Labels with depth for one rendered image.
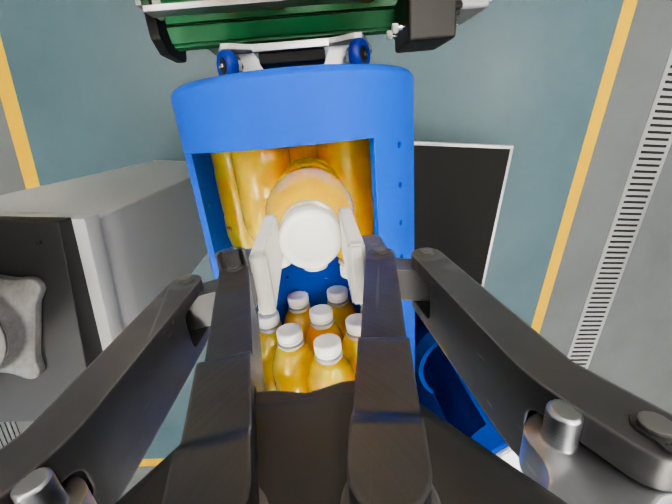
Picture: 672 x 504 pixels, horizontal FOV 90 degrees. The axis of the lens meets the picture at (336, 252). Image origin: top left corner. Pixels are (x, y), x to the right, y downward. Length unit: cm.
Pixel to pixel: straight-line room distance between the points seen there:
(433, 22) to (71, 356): 78
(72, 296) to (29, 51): 134
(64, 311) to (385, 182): 56
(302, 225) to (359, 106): 16
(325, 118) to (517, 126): 154
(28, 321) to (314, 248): 58
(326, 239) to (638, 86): 200
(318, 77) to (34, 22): 163
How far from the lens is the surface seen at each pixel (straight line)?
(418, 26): 59
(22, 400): 84
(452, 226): 159
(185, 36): 70
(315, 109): 32
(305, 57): 51
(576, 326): 242
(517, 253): 198
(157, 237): 94
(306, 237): 20
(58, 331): 74
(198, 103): 36
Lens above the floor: 155
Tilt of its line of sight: 69 degrees down
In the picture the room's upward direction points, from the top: 168 degrees clockwise
